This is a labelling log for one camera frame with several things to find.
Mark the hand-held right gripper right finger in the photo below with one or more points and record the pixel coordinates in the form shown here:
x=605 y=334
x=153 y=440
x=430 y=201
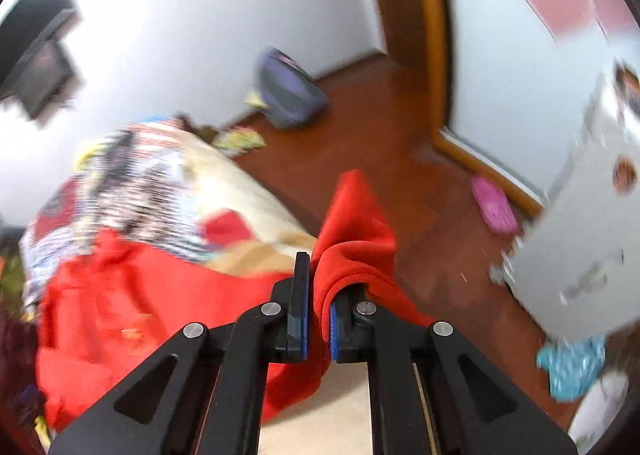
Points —
x=334 y=335

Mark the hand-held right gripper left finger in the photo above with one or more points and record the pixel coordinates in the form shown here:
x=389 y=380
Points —
x=301 y=315

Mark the red garment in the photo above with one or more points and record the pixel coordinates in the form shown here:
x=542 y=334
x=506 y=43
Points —
x=100 y=310

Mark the beige blanket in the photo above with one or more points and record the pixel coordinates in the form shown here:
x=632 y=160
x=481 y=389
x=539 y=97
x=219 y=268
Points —
x=250 y=195

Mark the pink slipper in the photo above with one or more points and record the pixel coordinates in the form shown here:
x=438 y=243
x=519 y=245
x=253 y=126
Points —
x=492 y=205

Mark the small yellow item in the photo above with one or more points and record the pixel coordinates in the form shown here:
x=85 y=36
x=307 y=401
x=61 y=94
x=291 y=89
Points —
x=256 y=100

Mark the purple grey backpack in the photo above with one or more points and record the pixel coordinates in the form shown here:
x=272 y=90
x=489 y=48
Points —
x=290 y=90

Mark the teal cloth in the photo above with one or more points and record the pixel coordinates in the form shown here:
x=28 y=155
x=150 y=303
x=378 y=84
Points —
x=570 y=365

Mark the white cabinet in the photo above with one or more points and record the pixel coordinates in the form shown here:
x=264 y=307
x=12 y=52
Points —
x=585 y=235

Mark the white cloth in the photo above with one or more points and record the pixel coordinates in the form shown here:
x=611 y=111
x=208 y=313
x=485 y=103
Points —
x=597 y=410

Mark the wooden door frame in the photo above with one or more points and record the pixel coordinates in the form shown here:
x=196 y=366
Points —
x=400 y=10

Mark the black wall television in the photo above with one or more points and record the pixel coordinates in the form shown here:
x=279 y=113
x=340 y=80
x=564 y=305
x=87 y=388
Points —
x=35 y=60

